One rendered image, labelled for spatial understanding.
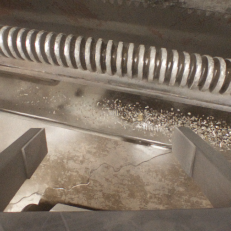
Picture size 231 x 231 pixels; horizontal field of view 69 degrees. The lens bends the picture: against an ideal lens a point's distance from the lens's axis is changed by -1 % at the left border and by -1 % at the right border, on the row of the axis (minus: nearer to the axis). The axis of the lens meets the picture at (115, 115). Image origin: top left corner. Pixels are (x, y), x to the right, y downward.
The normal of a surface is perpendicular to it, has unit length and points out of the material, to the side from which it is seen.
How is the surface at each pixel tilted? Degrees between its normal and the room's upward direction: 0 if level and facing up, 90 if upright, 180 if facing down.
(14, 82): 0
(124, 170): 0
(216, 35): 90
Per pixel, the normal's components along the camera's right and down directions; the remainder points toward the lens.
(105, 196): -0.09, -0.11
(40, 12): -0.21, 0.97
